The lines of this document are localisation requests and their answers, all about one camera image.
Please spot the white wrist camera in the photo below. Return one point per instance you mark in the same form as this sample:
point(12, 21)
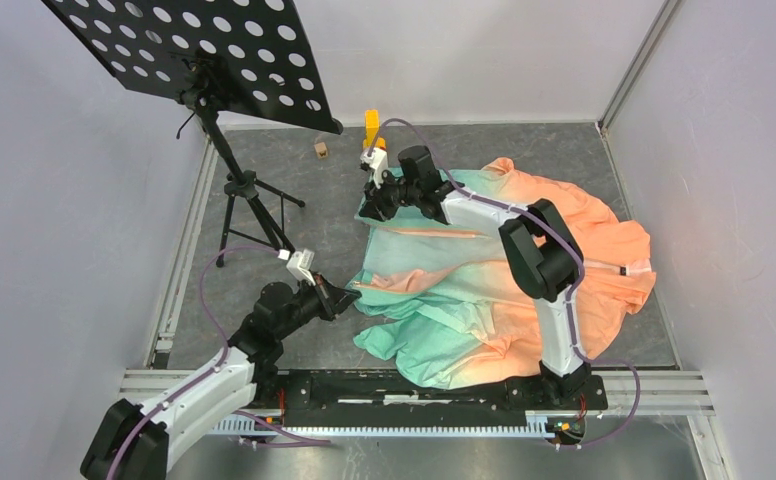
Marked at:
point(375, 162)
point(298, 263)

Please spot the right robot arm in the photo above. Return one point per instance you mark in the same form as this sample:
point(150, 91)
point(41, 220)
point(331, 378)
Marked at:
point(543, 256)

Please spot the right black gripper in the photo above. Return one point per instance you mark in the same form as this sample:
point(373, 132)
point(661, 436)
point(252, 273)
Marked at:
point(376, 206)

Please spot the black perforated music stand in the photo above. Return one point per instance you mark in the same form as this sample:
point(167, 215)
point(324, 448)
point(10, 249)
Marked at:
point(246, 57)

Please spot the yellow block tower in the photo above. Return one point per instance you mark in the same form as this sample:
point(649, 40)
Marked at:
point(372, 126)

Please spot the white toothed cable duct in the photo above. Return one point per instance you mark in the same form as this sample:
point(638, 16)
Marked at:
point(533, 427)

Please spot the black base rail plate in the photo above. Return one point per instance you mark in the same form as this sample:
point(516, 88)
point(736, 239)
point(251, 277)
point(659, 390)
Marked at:
point(384, 398)

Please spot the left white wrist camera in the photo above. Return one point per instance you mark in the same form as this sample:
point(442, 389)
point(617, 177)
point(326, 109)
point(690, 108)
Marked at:
point(298, 263)

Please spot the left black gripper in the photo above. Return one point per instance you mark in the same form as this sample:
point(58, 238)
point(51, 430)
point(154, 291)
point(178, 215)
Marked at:
point(332, 299)

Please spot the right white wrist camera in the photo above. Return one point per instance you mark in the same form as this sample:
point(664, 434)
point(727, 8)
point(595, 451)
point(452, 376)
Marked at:
point(375, 162)

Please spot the green and orange jacket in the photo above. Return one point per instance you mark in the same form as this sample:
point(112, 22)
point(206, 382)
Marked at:
point(445, 308)

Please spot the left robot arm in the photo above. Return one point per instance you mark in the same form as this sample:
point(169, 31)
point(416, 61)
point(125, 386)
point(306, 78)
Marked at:
point(144, 440)

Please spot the small wooden cube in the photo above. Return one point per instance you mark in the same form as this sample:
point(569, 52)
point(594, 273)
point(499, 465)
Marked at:
point(321, 150)

